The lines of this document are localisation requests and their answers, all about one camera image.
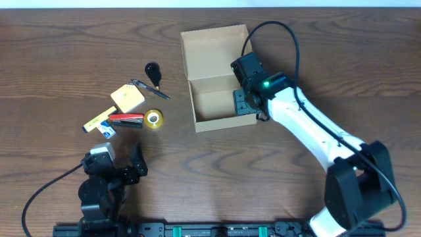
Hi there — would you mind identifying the red black stapler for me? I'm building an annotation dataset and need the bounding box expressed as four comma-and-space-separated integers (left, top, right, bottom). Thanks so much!
109, 113, 144, 128

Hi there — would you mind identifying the yellow adhesive tape roll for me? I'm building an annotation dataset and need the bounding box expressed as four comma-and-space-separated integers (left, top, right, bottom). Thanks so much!
144, 109, 163, 129

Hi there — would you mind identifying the brown cardboard box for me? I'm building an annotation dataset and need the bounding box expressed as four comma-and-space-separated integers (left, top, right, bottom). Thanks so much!
180, 24, 257, 132

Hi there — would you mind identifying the yellow sticky notepad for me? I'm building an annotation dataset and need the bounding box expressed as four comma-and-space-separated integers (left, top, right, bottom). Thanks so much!
111, 84, 145, 113

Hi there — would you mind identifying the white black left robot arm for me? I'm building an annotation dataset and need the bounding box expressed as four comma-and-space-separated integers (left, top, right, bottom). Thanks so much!
78, 142, 148, 237

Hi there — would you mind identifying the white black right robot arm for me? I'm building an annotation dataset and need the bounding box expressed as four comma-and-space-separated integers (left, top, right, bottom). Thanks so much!
230, 53, 397, 236

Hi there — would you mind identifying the blue white staples box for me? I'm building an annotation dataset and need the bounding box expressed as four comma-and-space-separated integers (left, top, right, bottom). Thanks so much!
97, 120, 116, 139

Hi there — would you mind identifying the yellow highlighter marker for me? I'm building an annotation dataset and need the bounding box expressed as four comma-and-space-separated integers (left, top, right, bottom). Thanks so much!
82, 106, 118, 133

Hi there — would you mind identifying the black ballpoint pen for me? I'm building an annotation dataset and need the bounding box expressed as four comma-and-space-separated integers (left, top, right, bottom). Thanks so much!
131, 79, 170, 100

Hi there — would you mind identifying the black correction tape dispenser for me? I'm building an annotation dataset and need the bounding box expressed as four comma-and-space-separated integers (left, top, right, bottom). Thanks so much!
145, 62, 162, 90

